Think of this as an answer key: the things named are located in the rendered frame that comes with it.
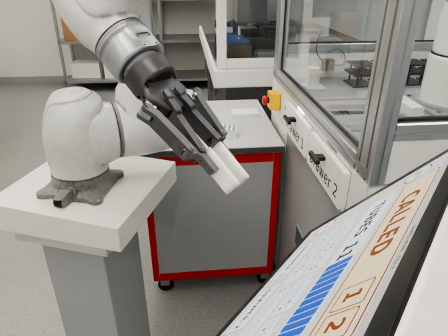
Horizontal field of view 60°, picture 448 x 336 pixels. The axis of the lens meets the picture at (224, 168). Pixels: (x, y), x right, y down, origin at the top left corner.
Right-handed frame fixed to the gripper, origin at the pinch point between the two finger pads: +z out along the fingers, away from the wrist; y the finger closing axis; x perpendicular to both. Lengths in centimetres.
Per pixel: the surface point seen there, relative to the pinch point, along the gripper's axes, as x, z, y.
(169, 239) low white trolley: 103, -4, 59
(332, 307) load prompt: -16.7, 17.0, -19.4
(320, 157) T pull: 17, 9, 55
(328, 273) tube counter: -12.3, 17.0, -11.7
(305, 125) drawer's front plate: 24, -2, 72
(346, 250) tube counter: -12.9, 17.0, -7.5
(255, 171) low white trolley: 60, -2, 82
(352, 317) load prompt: -19.9, 17.0, -22.2
